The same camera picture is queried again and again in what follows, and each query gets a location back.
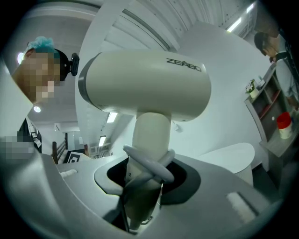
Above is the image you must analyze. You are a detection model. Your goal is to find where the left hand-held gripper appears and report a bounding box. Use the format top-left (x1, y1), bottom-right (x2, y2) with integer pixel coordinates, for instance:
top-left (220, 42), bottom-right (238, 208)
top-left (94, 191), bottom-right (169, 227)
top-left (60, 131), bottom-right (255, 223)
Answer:
top-left (63, 150), bottom-right (91, 165)

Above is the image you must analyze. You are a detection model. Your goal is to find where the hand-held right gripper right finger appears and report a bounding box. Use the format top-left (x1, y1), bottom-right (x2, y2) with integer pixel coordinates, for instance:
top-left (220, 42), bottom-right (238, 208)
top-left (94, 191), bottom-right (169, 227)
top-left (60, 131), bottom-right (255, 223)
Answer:
top-left (140, 155), bottom-right (284, 239)

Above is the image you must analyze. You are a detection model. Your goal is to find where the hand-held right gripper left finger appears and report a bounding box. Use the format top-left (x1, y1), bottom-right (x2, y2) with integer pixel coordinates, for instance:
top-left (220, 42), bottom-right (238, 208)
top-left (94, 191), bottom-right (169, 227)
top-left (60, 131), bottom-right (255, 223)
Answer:
top-left (0, 151), bottom-right (133, 239)

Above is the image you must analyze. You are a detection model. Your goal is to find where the cream hair dryer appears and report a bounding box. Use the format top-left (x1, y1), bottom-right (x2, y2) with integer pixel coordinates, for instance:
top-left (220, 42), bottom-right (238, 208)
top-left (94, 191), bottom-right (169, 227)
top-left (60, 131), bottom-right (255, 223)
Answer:
top-left (78, 49), bottom-right (212, 232)

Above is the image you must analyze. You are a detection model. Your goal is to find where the wooden chair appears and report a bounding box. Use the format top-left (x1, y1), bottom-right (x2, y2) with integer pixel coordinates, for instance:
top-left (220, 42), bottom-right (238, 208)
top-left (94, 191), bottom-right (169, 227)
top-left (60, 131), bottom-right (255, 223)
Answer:
top-left (51, 133), bottom-right (69, 164)

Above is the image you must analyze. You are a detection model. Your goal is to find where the red-lidded white jar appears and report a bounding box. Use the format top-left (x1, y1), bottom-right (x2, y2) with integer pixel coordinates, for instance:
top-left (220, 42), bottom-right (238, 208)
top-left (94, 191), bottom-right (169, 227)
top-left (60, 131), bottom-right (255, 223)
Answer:
top-left (277, 112), bottom-right (293, 140)

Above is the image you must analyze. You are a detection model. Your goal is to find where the person's head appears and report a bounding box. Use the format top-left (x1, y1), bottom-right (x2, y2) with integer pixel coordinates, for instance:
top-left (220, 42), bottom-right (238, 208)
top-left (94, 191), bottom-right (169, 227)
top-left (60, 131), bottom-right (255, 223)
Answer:
top-left (11, 36), bottom-right (71, 105)

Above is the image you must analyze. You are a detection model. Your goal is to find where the grey shelf unit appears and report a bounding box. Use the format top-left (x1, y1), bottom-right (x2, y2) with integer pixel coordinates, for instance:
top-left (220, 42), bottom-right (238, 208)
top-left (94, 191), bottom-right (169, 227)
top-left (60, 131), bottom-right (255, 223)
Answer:
top-left (244, 63), bottom-right (299, 157)

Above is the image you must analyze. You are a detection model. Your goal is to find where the white potted flower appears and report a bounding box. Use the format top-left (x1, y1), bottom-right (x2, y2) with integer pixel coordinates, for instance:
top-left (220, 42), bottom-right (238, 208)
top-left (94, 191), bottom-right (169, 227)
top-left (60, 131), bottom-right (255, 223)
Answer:
top-left (244, 79), bottom-right (259, 99)

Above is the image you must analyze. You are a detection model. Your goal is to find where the black head-mounted camera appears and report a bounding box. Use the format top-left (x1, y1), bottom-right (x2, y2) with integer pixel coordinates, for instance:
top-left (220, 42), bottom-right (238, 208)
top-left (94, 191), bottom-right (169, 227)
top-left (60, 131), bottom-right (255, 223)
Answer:
top-left (55, 48), bottom-right (80, 77)

